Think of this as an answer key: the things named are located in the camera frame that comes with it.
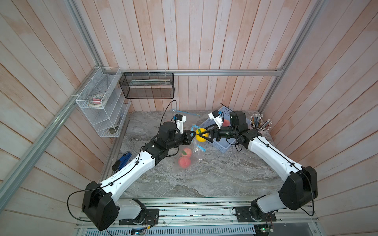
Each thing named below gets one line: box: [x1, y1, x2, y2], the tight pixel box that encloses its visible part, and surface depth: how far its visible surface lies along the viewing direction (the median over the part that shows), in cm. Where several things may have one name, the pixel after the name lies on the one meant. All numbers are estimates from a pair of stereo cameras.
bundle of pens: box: [249, 113, 273, 132], surface depth 100 cm
